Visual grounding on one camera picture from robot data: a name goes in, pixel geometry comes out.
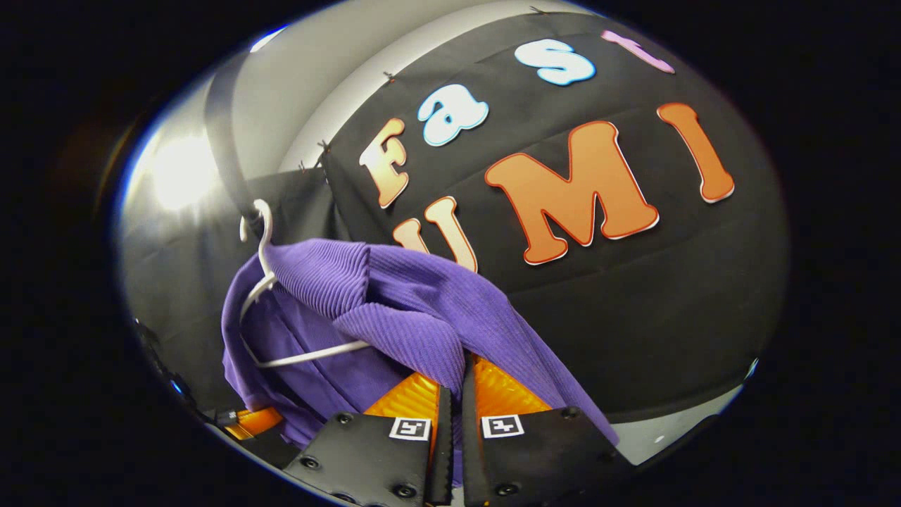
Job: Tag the purple ribbed jacket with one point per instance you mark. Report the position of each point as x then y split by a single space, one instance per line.
394 310

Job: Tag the white plastic hanger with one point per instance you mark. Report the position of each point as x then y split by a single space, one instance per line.
266 257

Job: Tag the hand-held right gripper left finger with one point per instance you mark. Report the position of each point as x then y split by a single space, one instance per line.
373 458

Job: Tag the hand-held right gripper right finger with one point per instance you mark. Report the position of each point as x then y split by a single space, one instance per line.
542 458

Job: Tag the black backdrop cloth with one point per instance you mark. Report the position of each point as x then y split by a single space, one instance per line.
633 303

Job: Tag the ceiling light panel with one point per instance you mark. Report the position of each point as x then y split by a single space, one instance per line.
183 172

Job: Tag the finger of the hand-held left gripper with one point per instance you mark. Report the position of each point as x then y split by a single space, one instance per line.
260 421

